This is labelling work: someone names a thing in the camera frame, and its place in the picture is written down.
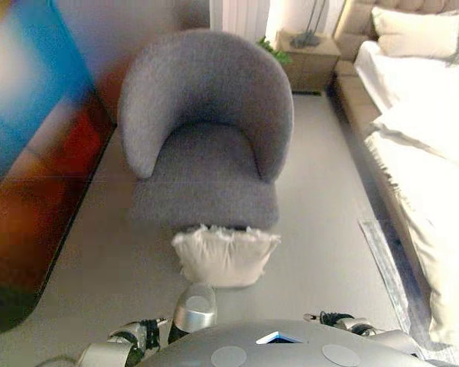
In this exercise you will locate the dark left robot hand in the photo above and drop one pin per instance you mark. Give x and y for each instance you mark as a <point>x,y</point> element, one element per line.
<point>152,332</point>

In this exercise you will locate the dark right robot hand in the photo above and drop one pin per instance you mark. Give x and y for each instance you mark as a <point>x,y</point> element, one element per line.
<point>334,317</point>

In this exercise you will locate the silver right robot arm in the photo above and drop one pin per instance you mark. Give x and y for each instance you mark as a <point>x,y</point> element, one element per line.
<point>396,340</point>

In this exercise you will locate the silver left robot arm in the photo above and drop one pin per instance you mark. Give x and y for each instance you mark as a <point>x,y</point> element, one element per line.
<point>105,351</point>

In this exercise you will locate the white fringed cushion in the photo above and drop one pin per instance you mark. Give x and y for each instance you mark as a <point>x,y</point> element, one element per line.
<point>222,260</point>

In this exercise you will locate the grey robot torso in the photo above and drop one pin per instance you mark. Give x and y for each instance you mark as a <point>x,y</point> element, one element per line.
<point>275,351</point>

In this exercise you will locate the grey patterned bedside rug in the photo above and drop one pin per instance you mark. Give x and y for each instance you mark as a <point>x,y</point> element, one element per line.
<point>390,267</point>

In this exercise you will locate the bed with white duvet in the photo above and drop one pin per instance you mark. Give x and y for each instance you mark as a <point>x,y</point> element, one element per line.
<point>424,153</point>

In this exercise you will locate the colourful blue red panel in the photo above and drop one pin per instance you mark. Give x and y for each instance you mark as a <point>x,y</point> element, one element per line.
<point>30,153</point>

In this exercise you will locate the wooden nightstand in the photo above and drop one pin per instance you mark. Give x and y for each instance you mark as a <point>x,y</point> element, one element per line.
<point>310,65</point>

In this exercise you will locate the grey upholstered tub armchair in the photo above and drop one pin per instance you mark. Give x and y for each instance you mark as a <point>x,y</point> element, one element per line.
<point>210,76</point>

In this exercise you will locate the green potted plant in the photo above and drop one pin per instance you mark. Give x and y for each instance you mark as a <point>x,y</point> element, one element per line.
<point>277,51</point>

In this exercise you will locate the grey table lamp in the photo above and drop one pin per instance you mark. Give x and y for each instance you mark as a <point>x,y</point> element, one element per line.
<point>308,36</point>

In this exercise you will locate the cream bed pillow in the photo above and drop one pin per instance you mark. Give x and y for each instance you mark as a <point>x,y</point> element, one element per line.
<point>417,32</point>

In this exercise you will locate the white ribbed radiator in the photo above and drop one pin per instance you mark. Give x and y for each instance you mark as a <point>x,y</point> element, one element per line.
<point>239,15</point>

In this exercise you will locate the beige upholstered bed frame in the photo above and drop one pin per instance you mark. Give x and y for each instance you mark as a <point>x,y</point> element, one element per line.
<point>353,34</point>

